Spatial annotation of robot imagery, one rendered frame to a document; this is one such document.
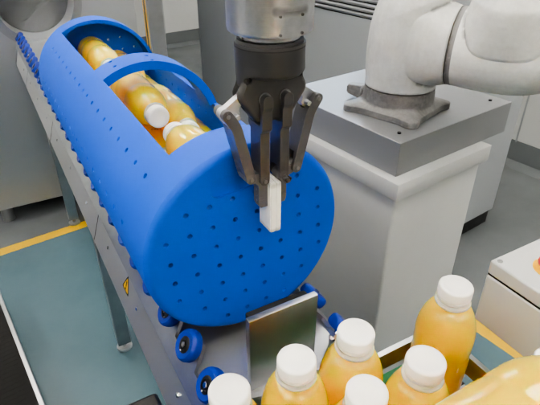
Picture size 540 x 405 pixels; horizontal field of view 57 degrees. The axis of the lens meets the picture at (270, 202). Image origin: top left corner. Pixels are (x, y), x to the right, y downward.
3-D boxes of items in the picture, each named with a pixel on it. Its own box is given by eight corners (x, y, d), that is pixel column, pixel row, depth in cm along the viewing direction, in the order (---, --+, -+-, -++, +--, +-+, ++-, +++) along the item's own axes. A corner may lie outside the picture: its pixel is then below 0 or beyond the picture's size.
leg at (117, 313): (130, 339, 195) (101, 203, 162) (134, 349, 191) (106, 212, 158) (115, 344, 193) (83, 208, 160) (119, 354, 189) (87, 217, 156)
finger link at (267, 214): (276, 182, 59) (270, 184, 58) (276, 231, 62) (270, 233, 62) (263, 172, 61) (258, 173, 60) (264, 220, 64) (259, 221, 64)
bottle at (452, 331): (464, 402, 67) (498, 300, 57) (431, 431, 63) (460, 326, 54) (423, 369, 72) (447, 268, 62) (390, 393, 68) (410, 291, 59)
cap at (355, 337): (357, 325, 54) (358, 312, 53) (381, 348, 51) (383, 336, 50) (328, 338, 52) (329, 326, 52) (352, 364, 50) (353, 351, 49)
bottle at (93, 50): (83, 67, 127) (100, 87, 113) (72, 40, 123) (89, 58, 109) (109, 59, 129) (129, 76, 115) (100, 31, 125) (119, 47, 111)
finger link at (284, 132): (264, 83, 56) (276, 81, 56) (267, 171, 62) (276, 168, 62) (282, 93, 53) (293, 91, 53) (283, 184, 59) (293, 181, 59)
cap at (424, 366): (418, 394, 47) (421, 381, 46) (394, 363, 50) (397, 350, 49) (452, 381, 48) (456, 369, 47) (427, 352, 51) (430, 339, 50)
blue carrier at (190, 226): (159, 108, 144) (137, 6, 128) (337, 281, 79) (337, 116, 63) (58, 135, 133) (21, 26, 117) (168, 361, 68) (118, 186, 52)
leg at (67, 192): (79, 218, 268) (52, 108, 235) (81, 224, 264) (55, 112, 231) (67, 222, 266) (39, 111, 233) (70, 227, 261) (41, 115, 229)
